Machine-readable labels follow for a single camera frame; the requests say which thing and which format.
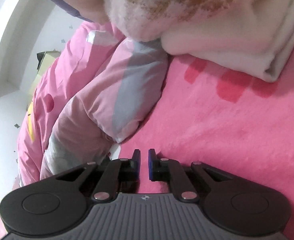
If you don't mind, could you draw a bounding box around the pink floral duvet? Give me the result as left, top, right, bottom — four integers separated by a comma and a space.
17, 21, 169, 188

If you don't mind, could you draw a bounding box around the pale pink folded blanket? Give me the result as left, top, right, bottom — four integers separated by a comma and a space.
72, 0, 110, 25

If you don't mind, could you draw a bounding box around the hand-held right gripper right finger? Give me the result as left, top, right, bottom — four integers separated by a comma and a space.
149, 149, 234, 202

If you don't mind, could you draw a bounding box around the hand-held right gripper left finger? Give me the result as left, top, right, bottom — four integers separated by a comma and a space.
55, 150, 140, 202

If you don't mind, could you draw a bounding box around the pink plush bed blanket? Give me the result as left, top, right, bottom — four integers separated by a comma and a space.
117, 37, 294, 240

